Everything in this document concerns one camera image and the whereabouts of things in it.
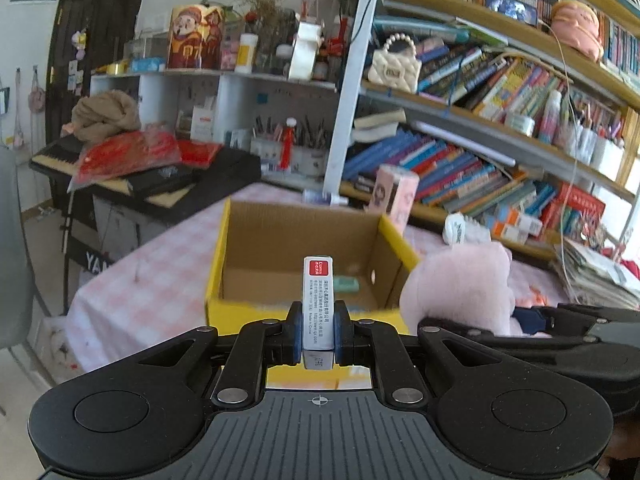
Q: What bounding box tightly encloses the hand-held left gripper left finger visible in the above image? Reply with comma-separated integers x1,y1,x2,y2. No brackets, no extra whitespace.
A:
137,301,305,409

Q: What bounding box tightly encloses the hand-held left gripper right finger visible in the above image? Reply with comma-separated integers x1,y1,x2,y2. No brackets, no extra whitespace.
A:
333,300,502,408

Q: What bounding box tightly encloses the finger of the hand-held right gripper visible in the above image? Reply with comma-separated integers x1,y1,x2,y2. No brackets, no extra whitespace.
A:
417,316,596,368
512,302,640,336

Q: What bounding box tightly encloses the small white box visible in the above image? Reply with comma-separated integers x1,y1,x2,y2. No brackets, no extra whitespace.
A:
301,256,335,371

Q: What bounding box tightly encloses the pink plush toy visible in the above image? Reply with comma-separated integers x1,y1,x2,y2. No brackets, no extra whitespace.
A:
399,240,516,337

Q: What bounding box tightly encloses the yellow cardboard box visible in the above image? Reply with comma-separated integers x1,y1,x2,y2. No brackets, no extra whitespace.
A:
204,198,421,392

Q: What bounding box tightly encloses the stack of newspapers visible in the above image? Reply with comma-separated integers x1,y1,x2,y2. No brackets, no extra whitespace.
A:
551,236,640,312

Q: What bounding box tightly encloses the white quilted pouch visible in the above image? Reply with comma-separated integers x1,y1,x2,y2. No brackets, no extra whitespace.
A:
442,213,494,247

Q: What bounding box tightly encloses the tall pink box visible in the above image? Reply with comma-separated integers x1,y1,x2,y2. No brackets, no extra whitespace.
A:
371,163,420,237

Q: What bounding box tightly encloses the pink checked tablecloth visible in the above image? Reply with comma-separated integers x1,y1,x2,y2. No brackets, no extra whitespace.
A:
65,181,568,377

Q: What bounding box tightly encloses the white pen holder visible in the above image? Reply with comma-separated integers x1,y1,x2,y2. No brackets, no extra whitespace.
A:
249,136,329,177

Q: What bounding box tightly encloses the row of blue books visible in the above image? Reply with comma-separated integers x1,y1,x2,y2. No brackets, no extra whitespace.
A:
341,129,607,247

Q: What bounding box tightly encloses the wooden bookshelf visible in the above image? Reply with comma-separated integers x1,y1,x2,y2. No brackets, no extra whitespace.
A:
325,0,640,266

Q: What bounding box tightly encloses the black electronic keyboard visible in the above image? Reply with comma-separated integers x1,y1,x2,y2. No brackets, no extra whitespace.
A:
29,134,264,212

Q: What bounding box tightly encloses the red doll ornament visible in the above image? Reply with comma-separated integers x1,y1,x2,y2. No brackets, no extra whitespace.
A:
279,117,299,169

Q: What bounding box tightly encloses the red envelope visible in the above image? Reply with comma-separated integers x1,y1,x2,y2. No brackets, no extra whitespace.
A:
176,138,224,167

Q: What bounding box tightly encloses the flat black box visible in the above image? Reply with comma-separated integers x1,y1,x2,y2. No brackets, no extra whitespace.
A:
126,161,197,197

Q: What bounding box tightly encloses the row of colourful books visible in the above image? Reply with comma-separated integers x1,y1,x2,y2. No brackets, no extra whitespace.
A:
416,44,628,163

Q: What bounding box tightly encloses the white shelf unit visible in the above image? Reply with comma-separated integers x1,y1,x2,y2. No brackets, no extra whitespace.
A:
90,67,342,186

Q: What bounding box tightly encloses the bag of red paper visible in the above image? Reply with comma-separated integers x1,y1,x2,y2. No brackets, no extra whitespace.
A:
66,129,183,194

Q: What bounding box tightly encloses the white bottle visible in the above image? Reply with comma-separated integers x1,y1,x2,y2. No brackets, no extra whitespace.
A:
235,33,259,75

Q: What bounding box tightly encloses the brown cloth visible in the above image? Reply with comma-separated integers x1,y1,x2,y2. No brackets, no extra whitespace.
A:
70,89,143,144

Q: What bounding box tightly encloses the pink plush with mask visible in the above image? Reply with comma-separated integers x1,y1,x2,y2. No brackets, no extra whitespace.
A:
549,0,602,62

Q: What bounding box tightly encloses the grey chair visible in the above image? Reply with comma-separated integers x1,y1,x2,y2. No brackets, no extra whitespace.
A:
0,146,37,350

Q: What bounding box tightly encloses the red figure printed canister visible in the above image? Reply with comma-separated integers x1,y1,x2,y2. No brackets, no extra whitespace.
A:
166,3,227,71

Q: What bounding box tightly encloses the hanging pink bag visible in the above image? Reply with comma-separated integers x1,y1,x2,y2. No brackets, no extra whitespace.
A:
27,66,47,113

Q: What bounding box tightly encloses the black door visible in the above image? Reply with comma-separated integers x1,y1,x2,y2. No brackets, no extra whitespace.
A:
46,0,152,137

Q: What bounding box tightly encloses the white pearl-handle handbag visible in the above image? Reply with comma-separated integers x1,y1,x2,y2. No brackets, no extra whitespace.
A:
367,33,422,94

